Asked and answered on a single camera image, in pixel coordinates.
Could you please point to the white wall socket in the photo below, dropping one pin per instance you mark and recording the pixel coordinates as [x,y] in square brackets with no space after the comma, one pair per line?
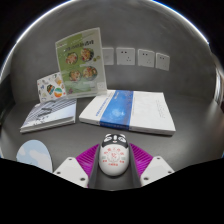
[162,61]
[108,56]
[125,56]
[146,58]

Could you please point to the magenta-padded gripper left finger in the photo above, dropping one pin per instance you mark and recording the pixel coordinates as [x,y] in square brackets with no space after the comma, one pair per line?
[85,163]

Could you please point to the grey striped book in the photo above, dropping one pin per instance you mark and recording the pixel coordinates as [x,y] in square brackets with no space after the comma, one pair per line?
[48,115]

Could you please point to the small colourful patterned card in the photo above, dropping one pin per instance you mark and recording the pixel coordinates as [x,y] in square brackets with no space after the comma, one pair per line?
[50,87]

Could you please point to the acrylic stand with green menu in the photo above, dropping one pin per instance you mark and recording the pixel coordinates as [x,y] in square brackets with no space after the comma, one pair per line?
[80,63]

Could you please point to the white panda-print computer mouse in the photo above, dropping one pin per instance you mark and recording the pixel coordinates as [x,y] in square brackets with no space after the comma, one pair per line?
[113,156]

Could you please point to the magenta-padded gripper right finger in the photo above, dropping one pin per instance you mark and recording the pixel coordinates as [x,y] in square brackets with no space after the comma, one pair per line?
[143,163]

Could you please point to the round landscape-print mouse pad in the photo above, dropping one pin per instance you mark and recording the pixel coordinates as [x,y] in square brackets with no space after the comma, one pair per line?
[35,155]

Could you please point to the white book with blue band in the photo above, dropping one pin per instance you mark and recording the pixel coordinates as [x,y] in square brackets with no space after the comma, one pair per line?
[133,111]

